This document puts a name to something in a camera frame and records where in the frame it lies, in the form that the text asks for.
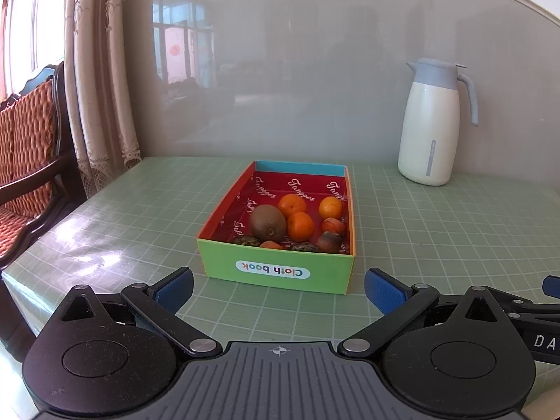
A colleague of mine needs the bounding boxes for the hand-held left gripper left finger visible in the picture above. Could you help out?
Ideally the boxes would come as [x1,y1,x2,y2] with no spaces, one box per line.
[59,267,224,357]

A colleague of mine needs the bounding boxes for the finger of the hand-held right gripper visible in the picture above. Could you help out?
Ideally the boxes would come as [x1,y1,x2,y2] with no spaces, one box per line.
[483,286,537,316]
[541,275,560,313]

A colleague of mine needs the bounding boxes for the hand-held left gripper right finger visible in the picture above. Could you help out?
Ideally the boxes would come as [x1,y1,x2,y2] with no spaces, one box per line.
[337,267,502,357]

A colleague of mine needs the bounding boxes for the colourful cardboard box red inside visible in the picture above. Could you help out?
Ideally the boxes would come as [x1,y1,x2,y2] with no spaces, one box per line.
[196,160,356,295]

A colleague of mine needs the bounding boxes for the small orange mandarin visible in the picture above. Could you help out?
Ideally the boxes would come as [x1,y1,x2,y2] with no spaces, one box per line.
[318,196,343,220]

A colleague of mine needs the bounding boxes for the medium orange mandarin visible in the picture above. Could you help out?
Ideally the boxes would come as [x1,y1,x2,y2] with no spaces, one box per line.
[286,212,316,243]

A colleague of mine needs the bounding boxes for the brown kiwi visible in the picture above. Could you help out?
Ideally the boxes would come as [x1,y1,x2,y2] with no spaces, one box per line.
[250,204,288,243]

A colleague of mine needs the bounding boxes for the large orange mandarin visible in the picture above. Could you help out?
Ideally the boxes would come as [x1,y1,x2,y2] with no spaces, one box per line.
[278,193,308,218]

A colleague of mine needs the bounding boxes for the white thermos jug grey lid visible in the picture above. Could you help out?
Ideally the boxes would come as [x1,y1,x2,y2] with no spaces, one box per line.
[397,58,479,187]

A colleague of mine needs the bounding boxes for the beige lace curtain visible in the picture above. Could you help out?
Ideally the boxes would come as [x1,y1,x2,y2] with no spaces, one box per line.
[63,0,143,200]

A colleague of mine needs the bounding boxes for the wooden chair orange cushion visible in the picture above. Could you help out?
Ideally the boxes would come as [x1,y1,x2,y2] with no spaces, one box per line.
[0,61,88,267]

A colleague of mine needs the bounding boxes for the window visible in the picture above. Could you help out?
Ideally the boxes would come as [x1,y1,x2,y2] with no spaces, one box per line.
[0,0,66,101]

